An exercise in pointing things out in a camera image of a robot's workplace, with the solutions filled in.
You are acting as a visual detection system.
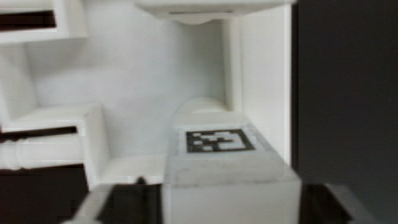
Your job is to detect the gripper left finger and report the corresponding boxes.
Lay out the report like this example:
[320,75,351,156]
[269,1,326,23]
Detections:
[61,176,166,224]

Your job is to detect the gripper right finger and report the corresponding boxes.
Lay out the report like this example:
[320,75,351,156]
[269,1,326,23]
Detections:
[299,183,384,224]

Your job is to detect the white chair seat block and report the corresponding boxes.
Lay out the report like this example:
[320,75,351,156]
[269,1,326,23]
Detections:
[0,0,295,187]

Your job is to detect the white chair leg block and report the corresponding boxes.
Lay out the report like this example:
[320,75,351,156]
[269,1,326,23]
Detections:
[134,0,297,25]

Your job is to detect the white leg with tag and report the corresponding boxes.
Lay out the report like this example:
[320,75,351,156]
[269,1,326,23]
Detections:
[162,98,303,224]

